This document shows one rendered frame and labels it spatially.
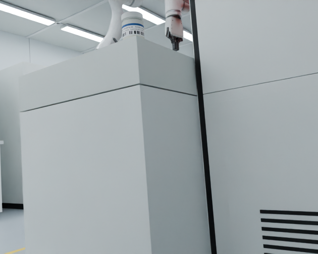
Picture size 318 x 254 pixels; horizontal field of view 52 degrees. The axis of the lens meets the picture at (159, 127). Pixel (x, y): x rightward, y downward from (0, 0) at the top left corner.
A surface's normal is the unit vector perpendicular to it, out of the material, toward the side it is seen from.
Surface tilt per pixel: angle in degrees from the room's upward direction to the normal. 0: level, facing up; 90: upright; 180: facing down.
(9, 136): 90
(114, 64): 90
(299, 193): 90
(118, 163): 90
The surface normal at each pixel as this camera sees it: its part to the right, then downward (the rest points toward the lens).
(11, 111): -0.58, -0.03
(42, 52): 0.81, -0.11
